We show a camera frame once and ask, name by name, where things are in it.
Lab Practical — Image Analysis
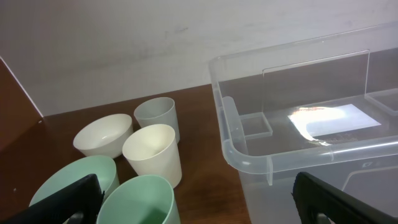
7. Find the cream plastic cup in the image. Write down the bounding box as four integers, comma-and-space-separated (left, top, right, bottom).
122, 124, 182, 188

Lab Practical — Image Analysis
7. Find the clear plastic storage container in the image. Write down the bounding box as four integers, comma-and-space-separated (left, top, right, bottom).
209, 22, 397, 223

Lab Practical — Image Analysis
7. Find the white label in container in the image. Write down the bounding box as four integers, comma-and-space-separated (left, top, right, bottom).
288, 104, 381, 141

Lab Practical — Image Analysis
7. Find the mint green small bowl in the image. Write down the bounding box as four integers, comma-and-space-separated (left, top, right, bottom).
29, 155, 119, 206

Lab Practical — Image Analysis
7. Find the white small bowl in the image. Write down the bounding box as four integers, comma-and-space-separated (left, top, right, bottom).
73, 114, 133, 159

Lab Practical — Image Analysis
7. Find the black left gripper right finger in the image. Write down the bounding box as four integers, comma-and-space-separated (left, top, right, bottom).
292, 172, 397, 224

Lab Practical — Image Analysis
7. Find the grey plastic cup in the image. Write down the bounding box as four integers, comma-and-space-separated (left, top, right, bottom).
134, 97, 180, 143

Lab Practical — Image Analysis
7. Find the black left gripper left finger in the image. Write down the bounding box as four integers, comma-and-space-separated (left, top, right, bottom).
1, 174, 104, 224

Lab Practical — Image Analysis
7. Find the mint green plastic cup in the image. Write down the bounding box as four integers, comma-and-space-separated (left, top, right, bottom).
96, 175, 181, 224

